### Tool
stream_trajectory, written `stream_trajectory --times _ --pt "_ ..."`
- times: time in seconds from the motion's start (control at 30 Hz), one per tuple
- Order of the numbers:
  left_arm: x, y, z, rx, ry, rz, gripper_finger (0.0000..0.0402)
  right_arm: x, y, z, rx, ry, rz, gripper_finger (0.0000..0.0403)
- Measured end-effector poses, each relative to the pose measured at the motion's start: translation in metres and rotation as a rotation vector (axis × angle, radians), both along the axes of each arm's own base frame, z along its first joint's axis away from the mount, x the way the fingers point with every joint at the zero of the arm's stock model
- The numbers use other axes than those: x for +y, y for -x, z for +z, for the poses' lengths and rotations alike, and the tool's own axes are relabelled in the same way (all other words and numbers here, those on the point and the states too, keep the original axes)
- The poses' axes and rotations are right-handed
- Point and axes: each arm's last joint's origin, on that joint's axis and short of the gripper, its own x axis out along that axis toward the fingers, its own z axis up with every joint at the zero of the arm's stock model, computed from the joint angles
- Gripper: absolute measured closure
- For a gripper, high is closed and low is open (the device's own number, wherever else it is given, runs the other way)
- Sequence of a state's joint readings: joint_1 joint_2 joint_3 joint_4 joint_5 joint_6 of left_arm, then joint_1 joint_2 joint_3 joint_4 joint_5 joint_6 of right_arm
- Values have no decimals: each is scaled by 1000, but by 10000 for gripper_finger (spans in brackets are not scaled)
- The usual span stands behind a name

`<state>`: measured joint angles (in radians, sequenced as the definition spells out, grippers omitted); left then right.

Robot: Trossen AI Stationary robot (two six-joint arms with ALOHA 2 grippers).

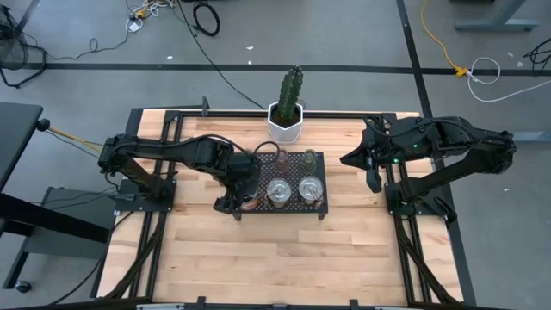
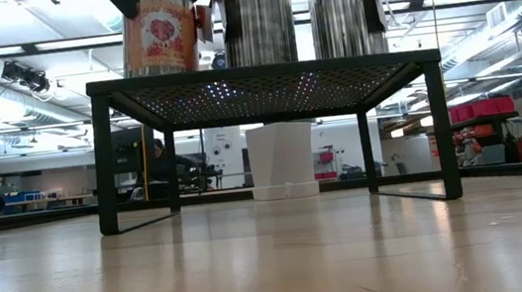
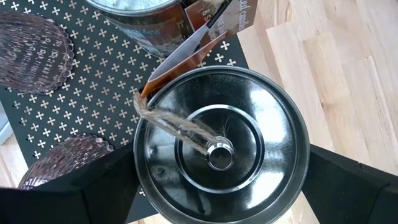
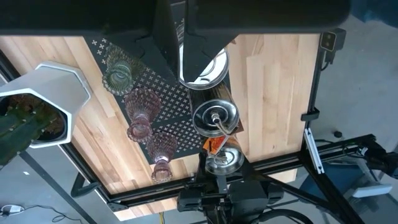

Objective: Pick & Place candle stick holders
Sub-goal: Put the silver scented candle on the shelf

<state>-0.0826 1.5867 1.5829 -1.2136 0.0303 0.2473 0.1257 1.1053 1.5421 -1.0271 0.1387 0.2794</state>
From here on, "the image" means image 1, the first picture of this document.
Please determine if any silver candle holder orange tag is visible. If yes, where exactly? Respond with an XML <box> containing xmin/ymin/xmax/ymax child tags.
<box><xmin>240</xmin><ymin>189</ymin><xmax>262</xmax><ymax>213</ymax></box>

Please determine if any green glass candle holder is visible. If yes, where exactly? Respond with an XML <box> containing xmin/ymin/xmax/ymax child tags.
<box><xmin>300</xmin><ymin>149</ymin><xmax>319</xmax><ymax>173</ymax></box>

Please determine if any grey base plate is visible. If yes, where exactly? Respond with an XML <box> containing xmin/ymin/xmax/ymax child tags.
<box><xmin>25</xmin><ymin>187</ymin><xmax>117</xmax><ymax>259</ymax></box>

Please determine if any grey desk base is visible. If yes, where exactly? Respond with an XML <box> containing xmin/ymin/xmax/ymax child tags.
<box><xmin>454</xmin><ymin>0</ymin><xmax>539</xmax><ymax>32</ymax></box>

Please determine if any long black floor cable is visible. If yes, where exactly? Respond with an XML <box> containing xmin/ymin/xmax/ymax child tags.
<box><xmin>175</xmin><ymin>0</ymin><xmax>267</xmax><ymax>109</ymax></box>

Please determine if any black floor fan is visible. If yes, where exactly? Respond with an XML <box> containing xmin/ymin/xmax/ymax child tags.
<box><xmin>0</xmin><ymin>3</ymin><xmax>48</xmax><ymax>90</ymax></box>

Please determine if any black coiled cable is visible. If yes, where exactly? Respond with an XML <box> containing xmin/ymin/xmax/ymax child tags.
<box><xmin>192</xmin><ymin>2</ymin><xmax>221</xmax><ymax>38</ymax></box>

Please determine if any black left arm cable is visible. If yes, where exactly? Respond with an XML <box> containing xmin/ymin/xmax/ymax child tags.
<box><xmin>252</xmin><ymin>139</ymin><xmax>282</xmax><ymax>168</ymax></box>

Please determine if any white hexagonal planter pot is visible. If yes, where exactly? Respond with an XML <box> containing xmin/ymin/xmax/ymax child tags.
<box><xmin>266</xmin><ymin>101</ymin><xmax>305</xmax><ymax>146</ymax></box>

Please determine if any orange-yellow cable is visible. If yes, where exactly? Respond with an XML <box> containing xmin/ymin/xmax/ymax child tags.
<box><xmin>46</xmin><ymin>124</ymin><xmax>107</xmax><ymax>152</ymax></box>

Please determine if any pink glass candle holder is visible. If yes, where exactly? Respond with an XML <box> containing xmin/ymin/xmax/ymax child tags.
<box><xmin>274</xmin><ymin>149</ymin><xmax>293</xmax><ymax>173</ymax></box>

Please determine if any black perforated metal shelf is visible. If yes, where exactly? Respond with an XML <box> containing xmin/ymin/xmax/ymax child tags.
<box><xmin>229</xmin><ymin>151</ymin><xmax>329</xmax><ymax>221</ymax></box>

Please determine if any black desk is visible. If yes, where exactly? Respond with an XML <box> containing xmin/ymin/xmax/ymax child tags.
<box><xmin>0</xmin><ymin>102</ymin><xmax>111</xmax><ymax>245</ymax></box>

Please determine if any black aluminium rig frame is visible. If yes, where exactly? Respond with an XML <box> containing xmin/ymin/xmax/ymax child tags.
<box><xmin>90</xmin><ymin>107</ymin><xmax>477</xmax><ymax>310</ymax></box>

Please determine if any thin black floor cable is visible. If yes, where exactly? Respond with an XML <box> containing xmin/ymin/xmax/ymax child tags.
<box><xmin>42</xmin><ymin>29</ymin><xmax>130</xmax><ymax>61</ymax></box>

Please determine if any black cable bundle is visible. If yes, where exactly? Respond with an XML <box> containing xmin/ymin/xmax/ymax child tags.
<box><xmin>523</xmin><ymin>36</ymin><xmax>551</xmax><ymax>72</ymax></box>

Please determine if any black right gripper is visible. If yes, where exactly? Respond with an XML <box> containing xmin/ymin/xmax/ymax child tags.
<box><xmin>339</xmin><ymin>116</ymin><xmax>399</xmax><ymax>194</ymax></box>

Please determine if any white floor cable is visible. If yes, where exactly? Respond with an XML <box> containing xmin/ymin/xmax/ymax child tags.
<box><xmin>467</xmin><ymin>56</ymin><xmax>551</xmax><ymax>103</ymax></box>

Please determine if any green cactus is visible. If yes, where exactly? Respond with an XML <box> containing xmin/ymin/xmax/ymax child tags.
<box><xmin>276</xmin><ymin>64</ymin><xmax>305</xmax><ymax>124</ymax></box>

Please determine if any grey desk foot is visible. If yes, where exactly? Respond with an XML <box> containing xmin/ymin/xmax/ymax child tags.
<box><xmin>514</xmin><ymin>131</ymin><xmax>551</xmax><ymax>143</ymax></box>

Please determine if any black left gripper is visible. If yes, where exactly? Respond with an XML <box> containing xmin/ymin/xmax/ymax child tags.
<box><xmin>214</xmin><ymin>165</ymin><xmax>261</xmax><ymax>214</ymax></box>

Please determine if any yellow extension cable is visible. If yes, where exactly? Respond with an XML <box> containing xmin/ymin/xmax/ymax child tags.
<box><xmin>420</xmin><ymin>0</ymin><xmax>470</xmax><ymax>78</ymax></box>

